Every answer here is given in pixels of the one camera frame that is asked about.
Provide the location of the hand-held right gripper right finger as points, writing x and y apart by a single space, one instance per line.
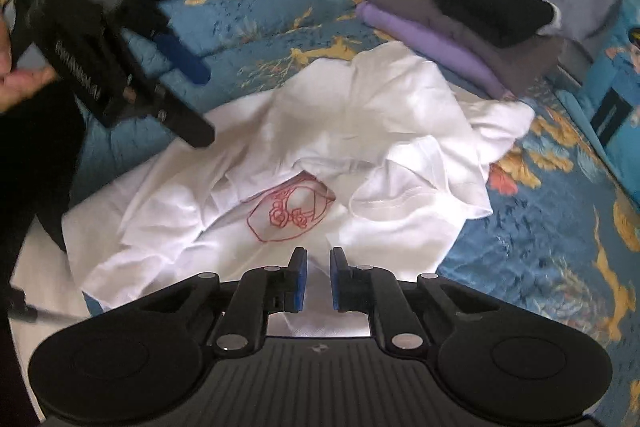
336 281

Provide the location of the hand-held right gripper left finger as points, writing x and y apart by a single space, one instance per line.
300 281

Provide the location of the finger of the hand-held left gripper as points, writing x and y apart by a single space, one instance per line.
189 59
185 124

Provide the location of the white t-shirt with red print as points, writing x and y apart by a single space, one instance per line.
320 147

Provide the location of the person's left hand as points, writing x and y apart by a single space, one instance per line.
22 84

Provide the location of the blue floral bedspread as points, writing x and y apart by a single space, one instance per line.
540 227

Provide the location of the folded purple garment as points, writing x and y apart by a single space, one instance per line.
425 42

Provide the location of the folded grey garment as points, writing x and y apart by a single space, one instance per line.
450 14

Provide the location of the folded black garment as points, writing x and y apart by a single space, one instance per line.
487 2

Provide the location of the blue cartoon printed cushion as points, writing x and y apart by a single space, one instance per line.
617 92

